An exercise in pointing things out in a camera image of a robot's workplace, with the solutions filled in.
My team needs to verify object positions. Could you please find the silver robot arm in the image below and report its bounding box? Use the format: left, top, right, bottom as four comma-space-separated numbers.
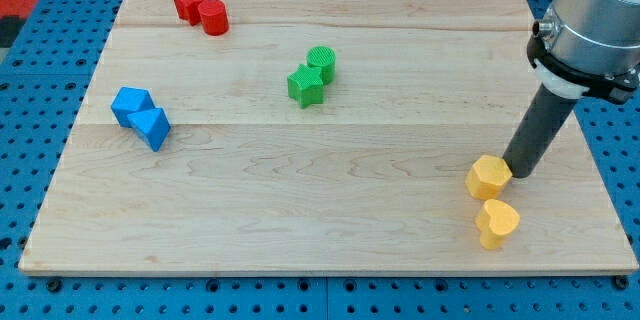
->
527, 0, 639, 104

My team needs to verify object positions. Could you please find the green star block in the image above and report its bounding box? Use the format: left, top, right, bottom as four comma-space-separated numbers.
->
287, 64, 324, 108

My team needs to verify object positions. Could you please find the red star block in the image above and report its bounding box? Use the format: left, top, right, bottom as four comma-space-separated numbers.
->
173, 0, 204, 26

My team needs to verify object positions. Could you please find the wooden board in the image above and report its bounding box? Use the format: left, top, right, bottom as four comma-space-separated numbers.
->
19, 0, 638, 277

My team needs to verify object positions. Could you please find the green cylinder block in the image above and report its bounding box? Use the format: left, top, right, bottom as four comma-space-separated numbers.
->
306, 46, 336, 85

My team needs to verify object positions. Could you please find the red cylinder block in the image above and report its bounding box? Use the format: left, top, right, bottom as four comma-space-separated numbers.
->
197, 0, 229, 36

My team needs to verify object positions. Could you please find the blue triangle block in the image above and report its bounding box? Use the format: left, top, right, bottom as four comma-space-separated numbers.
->
127, 108, 171, 152

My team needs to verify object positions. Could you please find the yellow pentagon block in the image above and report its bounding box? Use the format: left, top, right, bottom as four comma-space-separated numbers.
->
465, 155, 512, 200

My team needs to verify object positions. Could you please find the yellow heart block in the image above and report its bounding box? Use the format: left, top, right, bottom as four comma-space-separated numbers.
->
475, 199, 520, 250

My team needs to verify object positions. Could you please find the blue cube block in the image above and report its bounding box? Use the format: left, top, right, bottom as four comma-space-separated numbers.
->
111, 87, 155, 128

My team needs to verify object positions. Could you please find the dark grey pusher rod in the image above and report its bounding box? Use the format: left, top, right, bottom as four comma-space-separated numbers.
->
503, 85, 577, 178

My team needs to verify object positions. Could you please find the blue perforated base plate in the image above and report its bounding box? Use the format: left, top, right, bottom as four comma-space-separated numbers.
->
1, 0, 639, 319

